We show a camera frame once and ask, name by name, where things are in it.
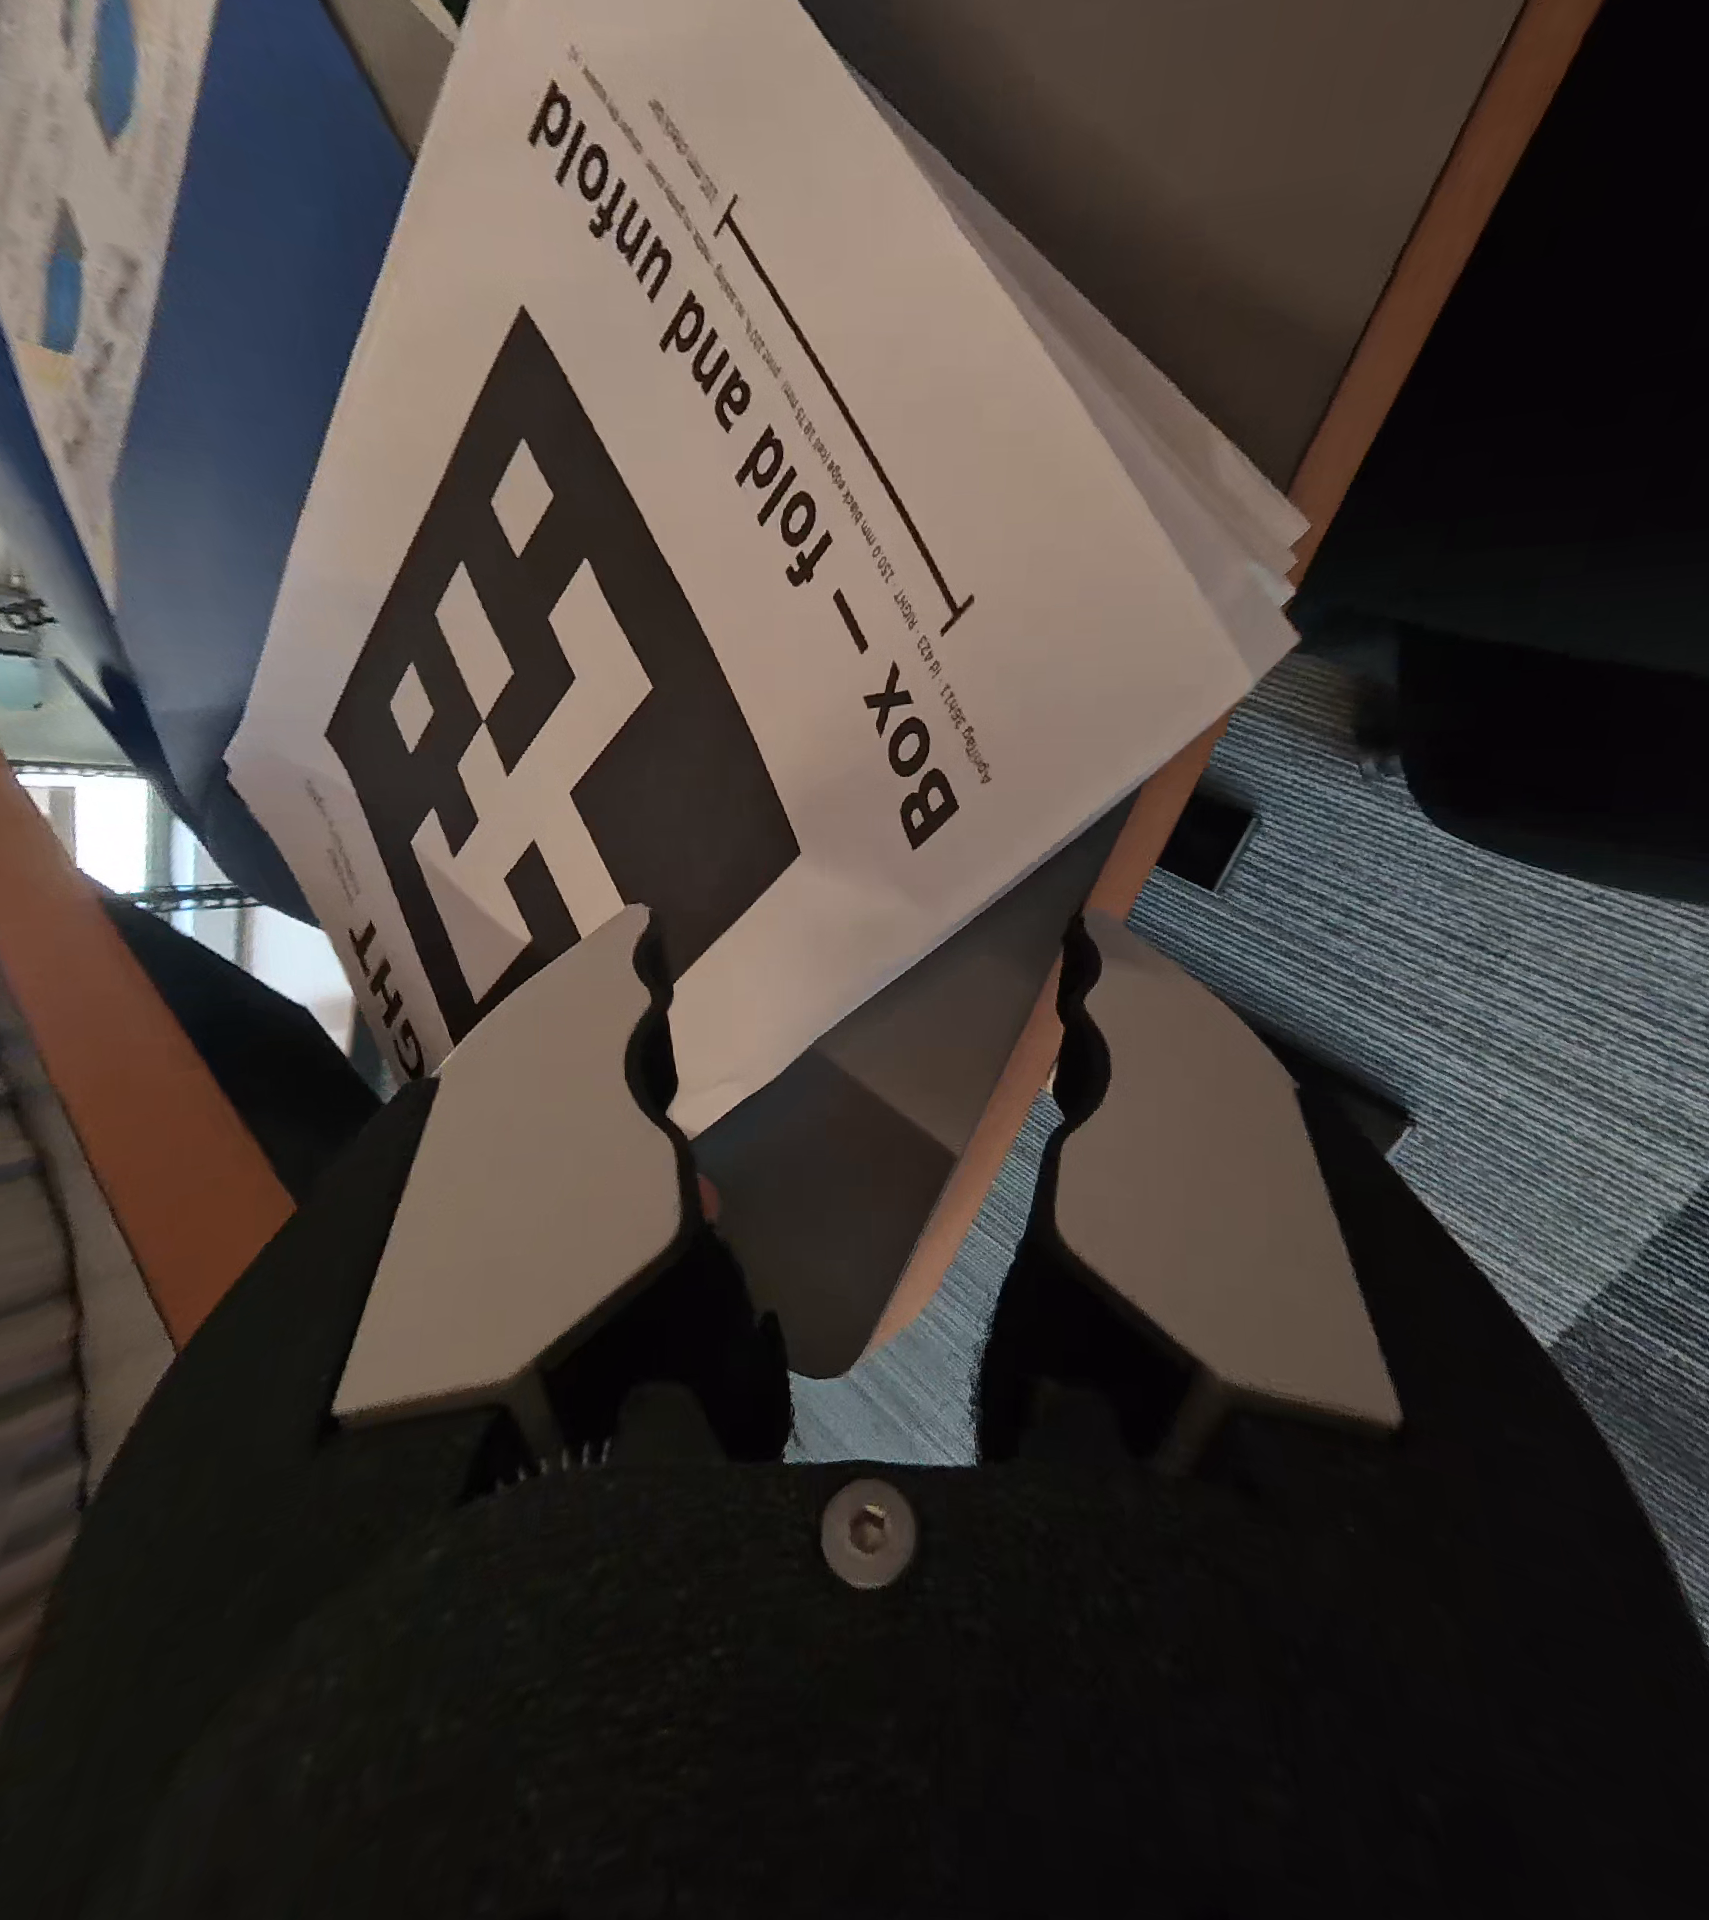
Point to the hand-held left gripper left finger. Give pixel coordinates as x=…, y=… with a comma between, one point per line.
x=525, y=1200

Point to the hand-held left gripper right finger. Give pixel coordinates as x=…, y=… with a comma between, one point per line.
x=1213, y=1200

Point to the stack of printed white paper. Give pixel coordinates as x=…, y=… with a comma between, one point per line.
x=1065, y=495

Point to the black floor socket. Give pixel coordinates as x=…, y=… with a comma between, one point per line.
x=1201, y=843

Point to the wooden side panel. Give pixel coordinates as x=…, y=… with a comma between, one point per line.
x=89, y=974

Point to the black office chair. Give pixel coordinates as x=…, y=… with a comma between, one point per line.
x=1590, y=450

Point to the blue cardboard box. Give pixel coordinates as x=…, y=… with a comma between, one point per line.
x=270, y=301

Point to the white blue printed leaflet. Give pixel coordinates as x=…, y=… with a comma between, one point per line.
x=58, y=225

